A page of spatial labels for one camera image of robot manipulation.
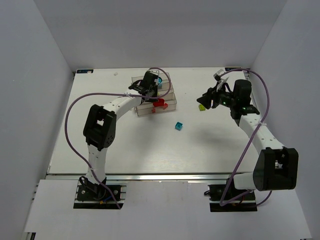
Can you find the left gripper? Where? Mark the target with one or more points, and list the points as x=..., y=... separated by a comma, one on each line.
x=139, y=88

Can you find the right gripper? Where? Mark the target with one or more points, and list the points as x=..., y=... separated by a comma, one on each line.
x=213, y=97

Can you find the blue rounded lego brick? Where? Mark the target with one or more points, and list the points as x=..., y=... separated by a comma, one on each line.
x=159, y=83

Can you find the green square lego brick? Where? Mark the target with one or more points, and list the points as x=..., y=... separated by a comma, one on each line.
x=201, y=107

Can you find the red rounded lego brick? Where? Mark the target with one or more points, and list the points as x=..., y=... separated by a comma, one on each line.
x=159, y=103

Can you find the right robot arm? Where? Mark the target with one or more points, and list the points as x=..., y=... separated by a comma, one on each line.
x=277, y=166

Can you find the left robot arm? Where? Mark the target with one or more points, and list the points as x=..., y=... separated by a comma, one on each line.
x=100, y=126

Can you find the clear bin third row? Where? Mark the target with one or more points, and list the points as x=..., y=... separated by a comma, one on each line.
x=166, y=88

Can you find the clear bin back row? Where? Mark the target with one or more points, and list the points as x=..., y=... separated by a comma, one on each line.
x=161, y=75

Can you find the clear bin second row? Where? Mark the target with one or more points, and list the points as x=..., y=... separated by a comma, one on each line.
x=167, y=97

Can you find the clear bin nearest front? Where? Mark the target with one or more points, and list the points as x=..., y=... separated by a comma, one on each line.
x=146, y=108

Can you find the right blue corner label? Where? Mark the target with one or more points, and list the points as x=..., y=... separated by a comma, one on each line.
x=227, y=69

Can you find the blue corner label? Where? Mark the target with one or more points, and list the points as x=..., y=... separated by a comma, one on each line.
x=84, y=71
x=227, y=69

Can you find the blue square lego brick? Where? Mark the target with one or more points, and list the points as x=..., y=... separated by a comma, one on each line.
x=178, y=126

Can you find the left blue corner label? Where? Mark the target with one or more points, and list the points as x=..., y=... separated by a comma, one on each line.
x=84, y=71

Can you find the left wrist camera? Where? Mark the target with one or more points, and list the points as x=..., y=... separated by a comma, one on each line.
x=154, y=72

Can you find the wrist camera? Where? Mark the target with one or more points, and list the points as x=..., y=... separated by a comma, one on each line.
x=221, y=80
x=154, y=72

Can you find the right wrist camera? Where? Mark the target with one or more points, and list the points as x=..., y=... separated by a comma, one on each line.
x=221, y=80

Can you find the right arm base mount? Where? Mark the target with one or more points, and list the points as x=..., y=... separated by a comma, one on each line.
x=244, y=203

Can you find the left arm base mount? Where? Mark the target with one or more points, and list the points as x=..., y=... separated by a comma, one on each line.
x=92, y=196

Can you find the aluminium table rail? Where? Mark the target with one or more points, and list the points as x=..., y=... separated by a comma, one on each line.
x=190, y=177

